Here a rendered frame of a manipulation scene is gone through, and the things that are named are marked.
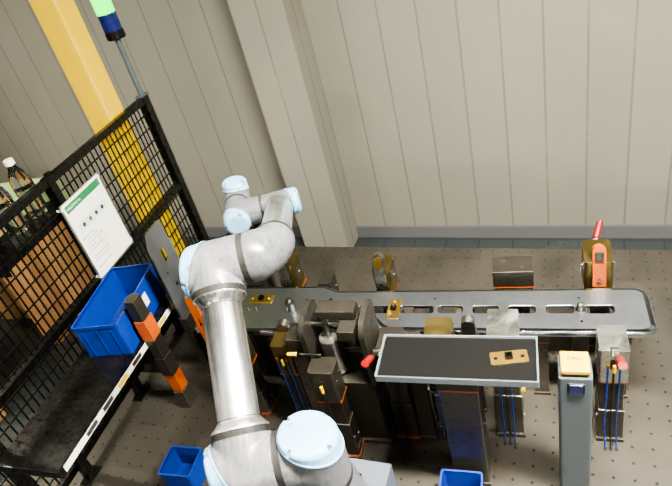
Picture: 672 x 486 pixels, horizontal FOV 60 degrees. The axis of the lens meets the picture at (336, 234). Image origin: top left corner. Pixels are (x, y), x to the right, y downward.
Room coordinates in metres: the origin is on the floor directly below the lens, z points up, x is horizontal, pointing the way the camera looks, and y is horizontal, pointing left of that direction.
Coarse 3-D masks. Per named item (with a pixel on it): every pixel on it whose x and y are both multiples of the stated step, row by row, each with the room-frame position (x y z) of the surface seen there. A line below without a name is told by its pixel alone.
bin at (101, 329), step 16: (112, 272) 1.76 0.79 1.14; (128, 272) 1.75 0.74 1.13; (144, 272) 1.74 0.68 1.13; (112, 288) 1.73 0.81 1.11; (128, 288) 1.76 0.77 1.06; (144, 288) 1.63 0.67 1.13; (160, 288) 1.71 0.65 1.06; (96, 304) 1.62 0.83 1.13; (112, 304) 1.69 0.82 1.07; (80, 320) 1.53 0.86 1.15; (96, 320) 1.59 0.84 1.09; (112, 320) 1.64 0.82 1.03; (128, 320) 1.50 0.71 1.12; (80, 336) 1.48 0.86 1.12; (96, 336) 1.46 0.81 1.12; (112, 336) 1.45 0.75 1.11; (128, 336) 1.46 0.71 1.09; (96, 352) 1.47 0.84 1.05; (112, 352) 1.46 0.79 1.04; (128, 352) 1.44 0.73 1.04
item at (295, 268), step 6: (294, 252) 1.73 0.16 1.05; (294, 258) 1.69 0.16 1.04; (294, 264) 1.67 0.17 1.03; (300, 264) 1.71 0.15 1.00; (294, 270) 1.66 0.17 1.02; (300, 270) 1.69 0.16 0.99; (294, 276) 1.65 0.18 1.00; (300, 276) 1.68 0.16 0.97; (294, 282) 1.65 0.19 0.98; (300, 282) 1.67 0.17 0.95
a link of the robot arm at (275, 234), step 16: (272, 192) 1.46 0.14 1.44; (288, 192) 1.43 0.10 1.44; (272, 208) 1.29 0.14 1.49; (288, 208) 1.32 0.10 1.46; (272, 224) 1.13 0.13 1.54; (288, 224) 1.20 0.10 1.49; (256, 240) 1.05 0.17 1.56; (272, 240) 1.06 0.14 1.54; (288, 240) 1.09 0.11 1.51; (256, 256) 1.03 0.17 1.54; (272, 256) 1.04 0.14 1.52; (288, 256) 1.07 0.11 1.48; (256, 272) 1.02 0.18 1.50; (272, 272) 1.03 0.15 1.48
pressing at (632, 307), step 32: (256, 288) 1.65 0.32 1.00; (288, 288) 1.59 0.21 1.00; (320, 288) 1.55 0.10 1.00; (608, 288) 1.20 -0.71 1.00; (256, 320) 1.47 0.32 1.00; (288, 320) 1.43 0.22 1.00; (384, 320) 1.31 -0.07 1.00; (416, 320) 1.28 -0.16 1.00; (480, 320) 1.21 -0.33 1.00; (544, 320) 1.14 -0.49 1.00; (576, 320) 1.11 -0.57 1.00; (608, 320) 1.08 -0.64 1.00; (640, 320) 1.05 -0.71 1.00
